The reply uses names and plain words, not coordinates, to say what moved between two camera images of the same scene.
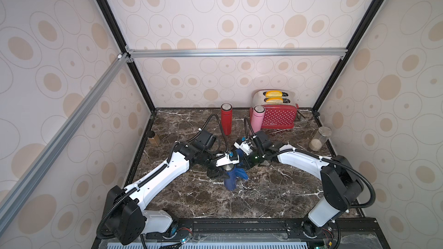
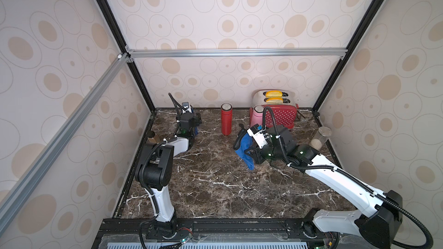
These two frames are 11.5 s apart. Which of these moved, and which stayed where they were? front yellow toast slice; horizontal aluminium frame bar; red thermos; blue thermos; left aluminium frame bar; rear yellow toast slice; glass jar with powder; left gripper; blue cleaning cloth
Moved: left gripper; blue thermos; blue cleaning cloth
Stayed: red thermos; glass jar with powder; front yellow toast slice; rear yellow toast slice; horizontal aluminium frame bar; left aluminium frame bar
